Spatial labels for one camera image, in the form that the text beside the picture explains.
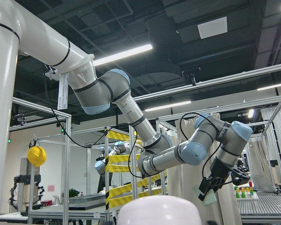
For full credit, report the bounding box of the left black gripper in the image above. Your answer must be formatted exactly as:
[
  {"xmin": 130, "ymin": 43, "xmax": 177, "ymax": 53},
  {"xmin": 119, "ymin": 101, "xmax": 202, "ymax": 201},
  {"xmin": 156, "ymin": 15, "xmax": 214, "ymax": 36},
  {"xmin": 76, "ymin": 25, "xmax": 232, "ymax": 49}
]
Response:
[{"xmin": 199, "ymin": 158, "xmax": 234, "ymax": 201}]

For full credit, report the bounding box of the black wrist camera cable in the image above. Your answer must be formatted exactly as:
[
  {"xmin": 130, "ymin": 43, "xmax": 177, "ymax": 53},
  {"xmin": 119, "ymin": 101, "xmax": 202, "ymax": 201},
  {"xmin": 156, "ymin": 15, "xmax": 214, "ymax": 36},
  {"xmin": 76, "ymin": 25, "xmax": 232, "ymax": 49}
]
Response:
[{"xmin": 179, "ymin": 112, "xmax": 223, "ymax": 143}]

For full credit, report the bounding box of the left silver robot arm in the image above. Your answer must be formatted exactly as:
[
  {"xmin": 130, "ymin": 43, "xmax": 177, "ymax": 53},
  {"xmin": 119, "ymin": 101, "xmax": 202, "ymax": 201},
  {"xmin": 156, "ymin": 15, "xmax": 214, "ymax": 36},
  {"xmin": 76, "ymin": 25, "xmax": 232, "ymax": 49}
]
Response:
[{"xmin": 69, "ymin": 68, "xmax": 252, "ymax": 200}]

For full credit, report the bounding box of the yellow hard hat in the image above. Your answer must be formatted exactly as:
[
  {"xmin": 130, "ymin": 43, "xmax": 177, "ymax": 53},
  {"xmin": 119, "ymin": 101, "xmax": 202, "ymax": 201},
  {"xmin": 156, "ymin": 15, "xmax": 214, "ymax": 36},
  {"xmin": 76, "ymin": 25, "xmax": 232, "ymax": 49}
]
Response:
[{"xmin": 27, "ymin": 146, "xmax": 47, "ymax": 167}]

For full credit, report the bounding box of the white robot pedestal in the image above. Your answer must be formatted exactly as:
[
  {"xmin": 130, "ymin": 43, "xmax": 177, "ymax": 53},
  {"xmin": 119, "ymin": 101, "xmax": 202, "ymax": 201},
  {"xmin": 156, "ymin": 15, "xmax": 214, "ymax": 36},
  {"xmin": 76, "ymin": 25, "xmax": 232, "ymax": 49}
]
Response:
[{"xmin": 0, "ymin": 0, "xmax": 96, "ymax": 225}]

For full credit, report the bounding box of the green cup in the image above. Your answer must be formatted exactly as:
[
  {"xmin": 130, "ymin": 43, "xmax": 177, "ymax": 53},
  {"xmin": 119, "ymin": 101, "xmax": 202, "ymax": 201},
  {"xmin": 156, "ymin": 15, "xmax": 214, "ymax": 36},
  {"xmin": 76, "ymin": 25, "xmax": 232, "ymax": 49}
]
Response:
[{"xmin": 192, "ymin": 185, "xmax": 217, "ymax": 206}]

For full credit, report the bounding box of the pink cup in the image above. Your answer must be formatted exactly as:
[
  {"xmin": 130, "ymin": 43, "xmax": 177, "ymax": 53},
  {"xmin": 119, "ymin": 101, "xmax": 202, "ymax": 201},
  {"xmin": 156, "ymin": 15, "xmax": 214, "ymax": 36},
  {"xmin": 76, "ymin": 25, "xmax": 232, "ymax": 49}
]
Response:
[{"xmin": 117, "ymin": 195, "xmax": 202, "ymax": 225}]

